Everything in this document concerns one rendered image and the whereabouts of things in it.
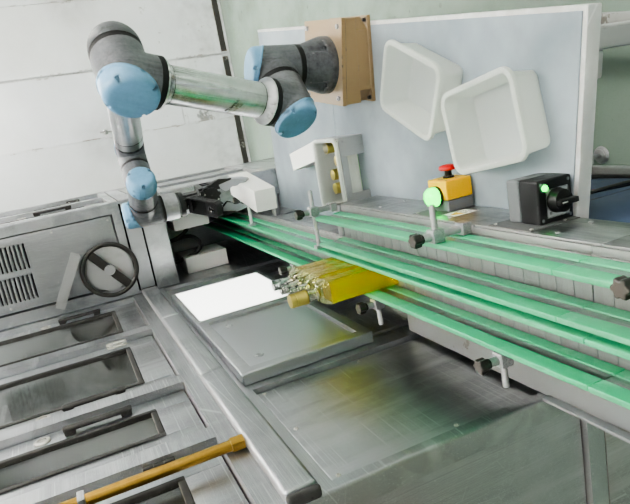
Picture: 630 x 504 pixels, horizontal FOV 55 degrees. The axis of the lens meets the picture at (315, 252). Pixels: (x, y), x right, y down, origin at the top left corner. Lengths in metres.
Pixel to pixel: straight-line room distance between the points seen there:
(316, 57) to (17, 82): 3.77
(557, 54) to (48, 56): 4.44
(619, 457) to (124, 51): 1.28
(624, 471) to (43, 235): 1.98
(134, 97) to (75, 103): 3.86
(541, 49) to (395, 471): 0.77
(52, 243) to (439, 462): 1.75
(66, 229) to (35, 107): 2.81
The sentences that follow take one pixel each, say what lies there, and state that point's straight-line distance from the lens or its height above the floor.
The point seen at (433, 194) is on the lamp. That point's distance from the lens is 1.36.
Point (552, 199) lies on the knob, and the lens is 1.14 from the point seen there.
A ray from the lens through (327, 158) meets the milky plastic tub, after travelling 1.93.
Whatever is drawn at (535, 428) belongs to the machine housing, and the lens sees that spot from 1.22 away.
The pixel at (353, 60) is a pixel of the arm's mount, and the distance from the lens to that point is 1.67.
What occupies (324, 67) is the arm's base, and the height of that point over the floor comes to 0.88.
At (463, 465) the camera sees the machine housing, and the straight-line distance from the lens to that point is 1.14.
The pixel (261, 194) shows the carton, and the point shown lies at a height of 1.09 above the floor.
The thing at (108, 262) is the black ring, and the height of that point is 1.49.
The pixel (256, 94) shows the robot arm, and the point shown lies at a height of 1.12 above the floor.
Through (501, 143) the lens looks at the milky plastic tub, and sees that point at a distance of 1.30.
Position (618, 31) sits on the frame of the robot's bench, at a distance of 1.26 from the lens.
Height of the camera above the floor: 1.59
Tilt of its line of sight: 21 degrees down
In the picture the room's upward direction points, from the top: 105 degrees counter-clockwise
